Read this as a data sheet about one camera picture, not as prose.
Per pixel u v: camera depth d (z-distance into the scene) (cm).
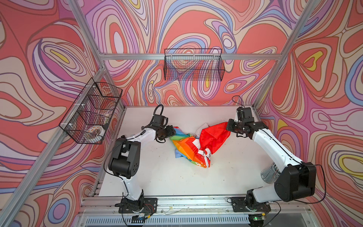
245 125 62
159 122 77
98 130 72
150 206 72
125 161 49
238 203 74
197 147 86
